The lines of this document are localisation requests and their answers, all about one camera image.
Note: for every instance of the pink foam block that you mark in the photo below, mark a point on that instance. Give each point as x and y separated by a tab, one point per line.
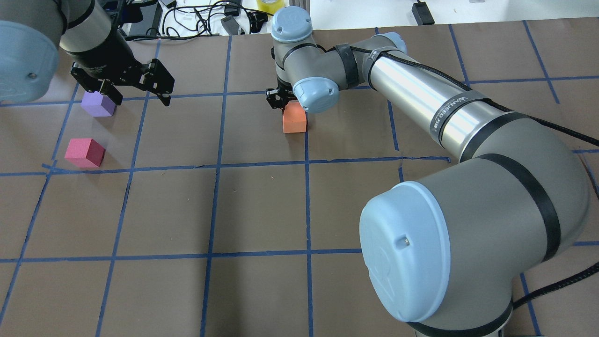
84	153

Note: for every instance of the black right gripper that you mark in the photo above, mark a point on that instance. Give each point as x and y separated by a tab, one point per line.
276	98

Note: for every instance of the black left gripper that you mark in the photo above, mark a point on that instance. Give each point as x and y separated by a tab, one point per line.
102	55

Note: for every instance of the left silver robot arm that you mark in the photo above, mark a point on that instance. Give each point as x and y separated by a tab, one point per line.
32	32

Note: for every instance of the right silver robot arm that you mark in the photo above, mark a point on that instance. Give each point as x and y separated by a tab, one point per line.
441	251

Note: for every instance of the purple foam block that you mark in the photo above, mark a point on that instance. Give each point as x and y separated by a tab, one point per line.
98	105

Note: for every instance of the orange foam block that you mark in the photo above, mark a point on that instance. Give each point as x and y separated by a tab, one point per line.
294	118

